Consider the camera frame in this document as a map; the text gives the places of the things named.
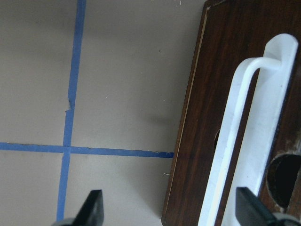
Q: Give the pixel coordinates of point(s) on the white drawer handle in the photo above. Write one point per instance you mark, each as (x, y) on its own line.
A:
(274, 70)

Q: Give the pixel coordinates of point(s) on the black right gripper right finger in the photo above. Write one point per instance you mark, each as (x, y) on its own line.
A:
(250, 211)

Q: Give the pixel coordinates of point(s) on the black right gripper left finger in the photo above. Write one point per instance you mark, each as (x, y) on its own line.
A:
(91, 213)

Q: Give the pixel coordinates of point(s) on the dark wooden drawer cabinet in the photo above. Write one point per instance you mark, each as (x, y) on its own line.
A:
(230, 31)

